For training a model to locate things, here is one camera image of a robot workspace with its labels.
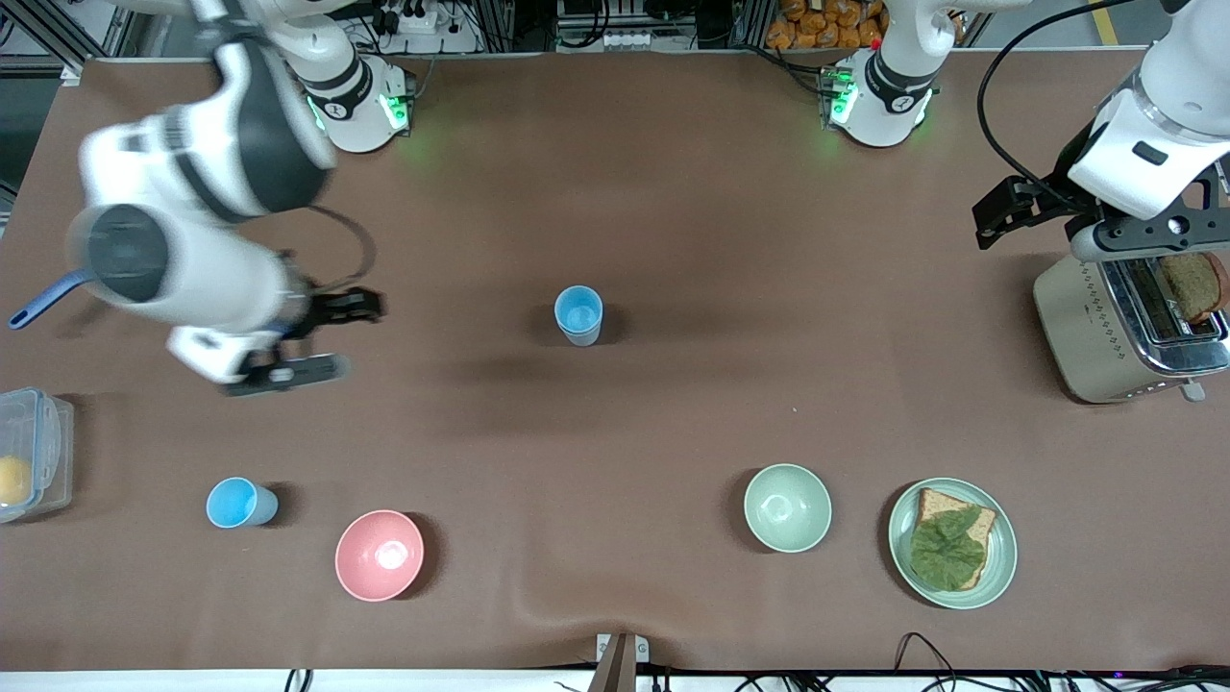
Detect dark toasted bread slice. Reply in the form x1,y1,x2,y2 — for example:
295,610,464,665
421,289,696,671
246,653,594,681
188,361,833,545
1158,252,1230,325

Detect beige and chrome toaster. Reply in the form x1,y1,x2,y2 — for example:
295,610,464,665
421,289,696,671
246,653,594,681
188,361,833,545
1033,245,1230,405

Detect clear plastic lidded container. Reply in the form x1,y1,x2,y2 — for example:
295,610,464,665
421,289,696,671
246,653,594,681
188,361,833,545
0,387,76,525

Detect pink bowl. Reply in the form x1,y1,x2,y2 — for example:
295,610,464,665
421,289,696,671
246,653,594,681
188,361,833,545
334,509,425,604

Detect orange snack bag pile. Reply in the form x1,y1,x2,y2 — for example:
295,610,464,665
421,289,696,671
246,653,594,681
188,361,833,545
766,0,962,51

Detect brown bread slice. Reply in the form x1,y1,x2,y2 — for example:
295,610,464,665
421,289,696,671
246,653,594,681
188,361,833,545
911,487,998,591

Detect pale green plate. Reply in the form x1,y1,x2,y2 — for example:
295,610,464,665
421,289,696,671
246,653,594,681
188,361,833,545
887,477,1019,610

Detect green lettuce leaf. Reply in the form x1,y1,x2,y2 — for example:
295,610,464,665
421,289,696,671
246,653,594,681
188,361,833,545
909,507,989,592

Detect pale green bowl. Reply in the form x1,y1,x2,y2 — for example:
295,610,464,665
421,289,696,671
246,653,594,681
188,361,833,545
743,463,833,555

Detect black pot with blue handle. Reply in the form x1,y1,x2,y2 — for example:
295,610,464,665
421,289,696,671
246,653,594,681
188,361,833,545
8,269,97,331

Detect black looped floor cable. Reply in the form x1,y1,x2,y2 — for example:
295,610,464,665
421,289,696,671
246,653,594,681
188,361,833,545
894,631,962,691

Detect metal mount bracket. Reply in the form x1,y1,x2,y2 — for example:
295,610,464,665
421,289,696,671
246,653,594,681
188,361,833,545
588,632,651,692

